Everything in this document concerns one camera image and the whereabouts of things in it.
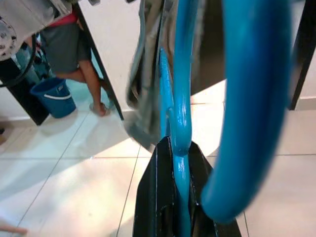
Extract person in red shirt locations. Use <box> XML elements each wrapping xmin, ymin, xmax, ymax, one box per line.
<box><xmin>39</xmin><ymin>13</ymin><xmax>114</xmax><ymax>117</ymax></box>

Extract blue plastic hanger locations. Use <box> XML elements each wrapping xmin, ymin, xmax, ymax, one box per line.
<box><xmin>158</xmin><ymin>0</ymin><xmax>299</xmax><ymax>237</ymax></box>

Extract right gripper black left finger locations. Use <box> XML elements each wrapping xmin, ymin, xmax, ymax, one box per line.
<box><xmin>132</xmin><ymin>136</ymin><xmax>183</xmax><ymax>237</ymax></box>

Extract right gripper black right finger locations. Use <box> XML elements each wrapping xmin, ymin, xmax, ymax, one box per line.
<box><xmin>188</xmin><ymin>142</ymin><xmax>242</xmax><ymax>237</ymax></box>

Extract blue bucket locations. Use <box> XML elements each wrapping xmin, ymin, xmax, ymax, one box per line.
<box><xmin>30</xmin><ymin>78</ymin><xmax>77</xmax><ymax>119</ymax></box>

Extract grey-green denim shorts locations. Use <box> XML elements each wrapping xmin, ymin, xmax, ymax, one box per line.
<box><xmin>125</xmin><ymin>0</ymin><xmax>205</xmax><ymax>150</ymax></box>

